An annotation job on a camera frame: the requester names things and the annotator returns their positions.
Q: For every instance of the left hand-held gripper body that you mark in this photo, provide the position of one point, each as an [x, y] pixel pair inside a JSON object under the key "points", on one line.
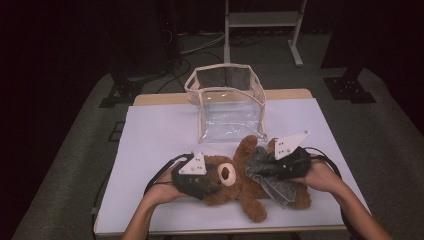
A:
{"points": [[191, 181]]}

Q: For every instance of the white metal stand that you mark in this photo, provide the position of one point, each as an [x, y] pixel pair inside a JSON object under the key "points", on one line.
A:
{"points": [[263, 18]]}

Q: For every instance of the person's left hand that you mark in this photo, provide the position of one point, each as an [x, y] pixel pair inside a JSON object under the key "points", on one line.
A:
{"points": [[161, 191]]}

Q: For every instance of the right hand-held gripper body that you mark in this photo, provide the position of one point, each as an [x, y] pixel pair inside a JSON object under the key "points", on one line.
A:
{"points": [[296, 165]]}

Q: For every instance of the wooden table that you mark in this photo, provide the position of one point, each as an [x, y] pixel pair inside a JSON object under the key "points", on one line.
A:
{"points": [[160, 99]]}

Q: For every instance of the white table sheet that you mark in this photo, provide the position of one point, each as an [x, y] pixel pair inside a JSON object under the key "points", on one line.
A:
{"points": [[160, 133]]}

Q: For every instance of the clear plastic bag beige trim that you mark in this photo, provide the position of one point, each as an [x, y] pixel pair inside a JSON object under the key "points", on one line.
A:
{"points": [[230, 121]]}

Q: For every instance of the brown teddy bear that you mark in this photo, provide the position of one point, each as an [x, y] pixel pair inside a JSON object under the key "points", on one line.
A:
{"points": [[245, 190]]}

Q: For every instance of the person's right hand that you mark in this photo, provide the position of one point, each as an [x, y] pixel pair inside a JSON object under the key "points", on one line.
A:
{"points": [[321, 176]]}

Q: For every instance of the black stand base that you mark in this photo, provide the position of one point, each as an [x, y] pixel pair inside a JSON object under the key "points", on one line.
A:
{"points": [[350, 90], [123, 91]]}

